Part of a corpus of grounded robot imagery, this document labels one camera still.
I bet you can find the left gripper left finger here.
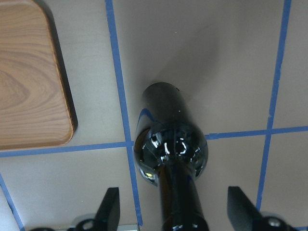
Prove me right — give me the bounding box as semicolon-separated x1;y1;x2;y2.
94;187;120;231

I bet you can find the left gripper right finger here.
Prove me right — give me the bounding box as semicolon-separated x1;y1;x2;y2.
227;186;263;231

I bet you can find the dark wine bottle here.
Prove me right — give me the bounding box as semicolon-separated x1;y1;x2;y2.
133;82;208;231

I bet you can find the wooden tray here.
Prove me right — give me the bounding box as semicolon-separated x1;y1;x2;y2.
0;0;78;151

